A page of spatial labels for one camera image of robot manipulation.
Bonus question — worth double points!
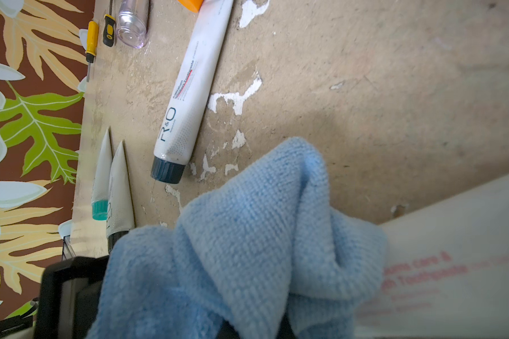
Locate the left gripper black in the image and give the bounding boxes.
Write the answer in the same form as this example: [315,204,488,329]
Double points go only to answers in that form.
[34,256,109,338]

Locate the clear pink tube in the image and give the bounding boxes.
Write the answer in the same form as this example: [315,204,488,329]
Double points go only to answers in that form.
[116,0,150,49]

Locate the orange cap toothpaste tube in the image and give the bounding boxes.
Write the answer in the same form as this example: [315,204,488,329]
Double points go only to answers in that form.
[178,0,204,13]

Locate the yellow handle screwdriver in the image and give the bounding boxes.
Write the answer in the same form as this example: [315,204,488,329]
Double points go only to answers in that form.
[86,21,99,83]

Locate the pink cap toothpaste tube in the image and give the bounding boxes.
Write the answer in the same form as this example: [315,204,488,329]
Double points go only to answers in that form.
[355,175,509,338]

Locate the dark cap toothpaste tube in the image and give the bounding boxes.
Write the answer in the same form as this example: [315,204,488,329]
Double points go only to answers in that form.
[151,0,233,184]

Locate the blue microfiber cloth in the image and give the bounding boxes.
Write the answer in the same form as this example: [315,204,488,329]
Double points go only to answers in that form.
[89,138,387,338]

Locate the black handle screwdriver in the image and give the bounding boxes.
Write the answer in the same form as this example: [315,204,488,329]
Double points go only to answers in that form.
[103,0,116,47]

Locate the black cap toothpaste tube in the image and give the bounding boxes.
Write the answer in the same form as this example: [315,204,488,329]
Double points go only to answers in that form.
[106,141,135,253]

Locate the green cap toothpaste tube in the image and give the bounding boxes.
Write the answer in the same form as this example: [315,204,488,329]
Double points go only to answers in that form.
[91,129,113,221]

